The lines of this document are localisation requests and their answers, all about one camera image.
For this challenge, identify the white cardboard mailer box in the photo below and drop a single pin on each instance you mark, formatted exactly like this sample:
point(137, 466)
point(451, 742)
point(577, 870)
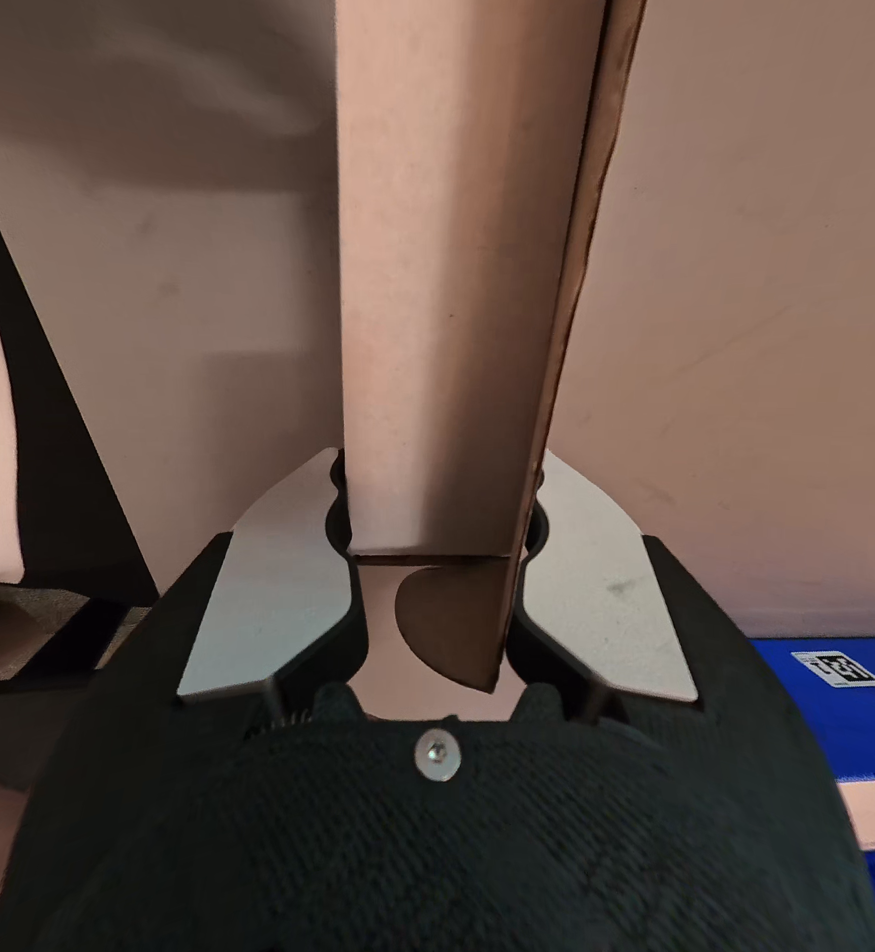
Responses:
point(452, 297)

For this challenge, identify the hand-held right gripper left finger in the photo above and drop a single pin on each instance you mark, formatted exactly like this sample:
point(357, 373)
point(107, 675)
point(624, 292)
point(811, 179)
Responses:
point(281, 595)

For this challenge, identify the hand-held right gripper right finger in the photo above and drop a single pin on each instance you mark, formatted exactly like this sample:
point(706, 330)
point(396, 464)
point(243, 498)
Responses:
point(601, 595)

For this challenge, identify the blue plastic bin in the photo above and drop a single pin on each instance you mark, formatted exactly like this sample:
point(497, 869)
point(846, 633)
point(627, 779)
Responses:
point(854, 729)

